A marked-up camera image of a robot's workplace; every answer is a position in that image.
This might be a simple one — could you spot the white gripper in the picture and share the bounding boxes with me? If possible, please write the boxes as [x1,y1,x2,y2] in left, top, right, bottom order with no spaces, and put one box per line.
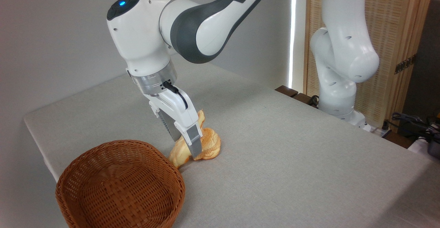
[148,88,204,160]

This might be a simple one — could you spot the round bread bun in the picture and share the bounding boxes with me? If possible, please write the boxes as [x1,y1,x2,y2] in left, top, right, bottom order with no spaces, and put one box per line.
[199,128,221,160]

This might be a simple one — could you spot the bamboo and wood screen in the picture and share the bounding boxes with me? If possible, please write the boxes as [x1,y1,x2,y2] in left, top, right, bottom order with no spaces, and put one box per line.
[304,0,435,129]

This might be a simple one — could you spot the dark brown wooden block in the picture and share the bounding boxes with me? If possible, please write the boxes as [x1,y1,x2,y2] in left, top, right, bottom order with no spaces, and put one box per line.
[384,132,414,149]
[293,93,319,108]
[275,85,299,98]

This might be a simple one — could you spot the black cable bundle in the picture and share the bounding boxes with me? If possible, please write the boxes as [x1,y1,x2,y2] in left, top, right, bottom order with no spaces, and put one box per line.
[382,112,440,143]

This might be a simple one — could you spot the long braided bread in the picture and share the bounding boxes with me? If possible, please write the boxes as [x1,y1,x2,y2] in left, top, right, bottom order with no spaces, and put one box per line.
[168,110,207,168]

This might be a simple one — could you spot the white power strip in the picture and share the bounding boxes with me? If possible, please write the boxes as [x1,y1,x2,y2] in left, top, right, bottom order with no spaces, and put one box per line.
[370,125,392,138]

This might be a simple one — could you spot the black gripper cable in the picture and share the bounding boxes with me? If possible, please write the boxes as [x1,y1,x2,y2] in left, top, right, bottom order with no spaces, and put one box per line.
[163,81,188,110]

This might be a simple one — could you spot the black metal hinge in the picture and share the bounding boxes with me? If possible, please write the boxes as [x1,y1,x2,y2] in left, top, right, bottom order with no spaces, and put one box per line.
[394,55,417,75]

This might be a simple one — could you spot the brown wicker basket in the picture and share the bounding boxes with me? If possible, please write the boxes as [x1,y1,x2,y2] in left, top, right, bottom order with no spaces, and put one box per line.
[55,139,186,228]

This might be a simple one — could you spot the grey tablecloth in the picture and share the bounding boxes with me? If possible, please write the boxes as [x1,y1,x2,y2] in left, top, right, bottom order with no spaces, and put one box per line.
[23,53,440,228]

